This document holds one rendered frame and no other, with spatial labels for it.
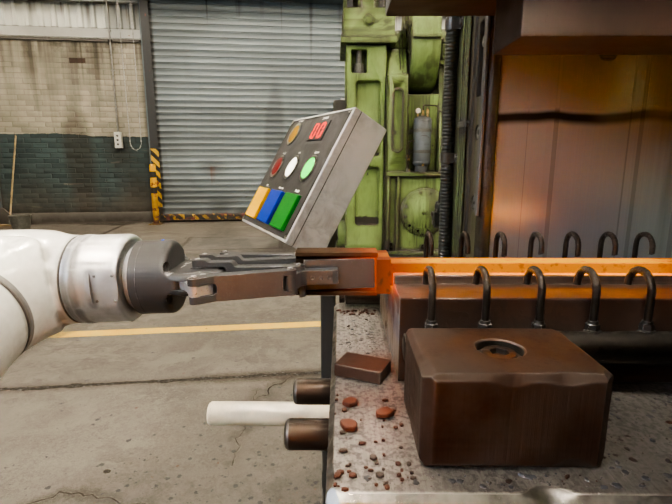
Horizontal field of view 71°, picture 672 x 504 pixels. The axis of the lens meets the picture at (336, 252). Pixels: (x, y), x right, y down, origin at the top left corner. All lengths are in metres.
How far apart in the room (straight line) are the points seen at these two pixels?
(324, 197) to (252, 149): 7.58
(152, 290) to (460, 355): 0.29
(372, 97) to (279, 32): 3.53
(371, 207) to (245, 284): 5.03
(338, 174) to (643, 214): 0.48
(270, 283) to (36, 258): 0.22
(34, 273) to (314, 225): 0.50
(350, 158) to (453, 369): 0.62
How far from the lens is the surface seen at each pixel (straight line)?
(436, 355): 0.33
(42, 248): 0.52
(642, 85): 0.76
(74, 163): 9.12
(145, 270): 0.48
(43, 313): 0.51
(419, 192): 5.36
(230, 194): 8.49
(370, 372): 0.42
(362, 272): 0.46
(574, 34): 0.48
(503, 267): 0.49
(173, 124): 8.61
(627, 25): 0.50
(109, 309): 0.50
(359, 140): 0.89
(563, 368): 0.34
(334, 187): 0.87
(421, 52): 5.47
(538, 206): 0.71
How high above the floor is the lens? 1.11
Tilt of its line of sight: 11 degrees down
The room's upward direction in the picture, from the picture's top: straight up
